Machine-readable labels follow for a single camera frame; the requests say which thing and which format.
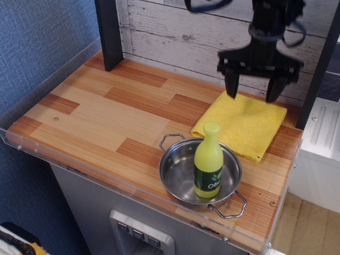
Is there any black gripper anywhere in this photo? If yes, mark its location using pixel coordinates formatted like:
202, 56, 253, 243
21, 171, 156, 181
217, 38, 304, 103

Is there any yellow towel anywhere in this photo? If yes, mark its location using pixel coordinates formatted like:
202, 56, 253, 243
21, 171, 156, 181
191, 92, 287, 163

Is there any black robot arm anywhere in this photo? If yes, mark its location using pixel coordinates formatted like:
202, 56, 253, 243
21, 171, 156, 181
217, 1, 307, 103

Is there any green olive oil bottle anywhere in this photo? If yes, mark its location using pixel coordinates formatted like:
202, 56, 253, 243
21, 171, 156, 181
193, 121, 224, 199

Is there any white toy sink unit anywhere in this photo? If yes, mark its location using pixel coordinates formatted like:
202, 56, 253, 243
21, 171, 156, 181
288, 98, 339, 213

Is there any grey toy fridge cabinet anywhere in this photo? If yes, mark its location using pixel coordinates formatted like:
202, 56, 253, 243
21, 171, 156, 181
51, 165, 246, 254

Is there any clear acrylic table guard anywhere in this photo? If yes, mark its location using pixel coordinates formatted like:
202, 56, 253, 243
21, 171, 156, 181
1, 52, 302, 254

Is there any yellow object bottom left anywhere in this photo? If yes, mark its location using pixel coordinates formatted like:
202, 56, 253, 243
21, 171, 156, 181
25, 243, 48, 255

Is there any black right frame post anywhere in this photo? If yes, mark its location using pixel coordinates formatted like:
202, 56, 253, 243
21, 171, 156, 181
295, 1, 339, 130

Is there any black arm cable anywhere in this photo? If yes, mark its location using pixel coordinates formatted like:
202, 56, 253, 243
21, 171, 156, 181
184, 0, 308, 48

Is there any steel pot with handles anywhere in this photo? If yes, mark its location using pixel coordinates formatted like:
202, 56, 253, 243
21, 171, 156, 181
159, 133, 248, 219

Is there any black braided cable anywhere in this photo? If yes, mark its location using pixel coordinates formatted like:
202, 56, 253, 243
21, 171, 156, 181
0, 231, 30, 255

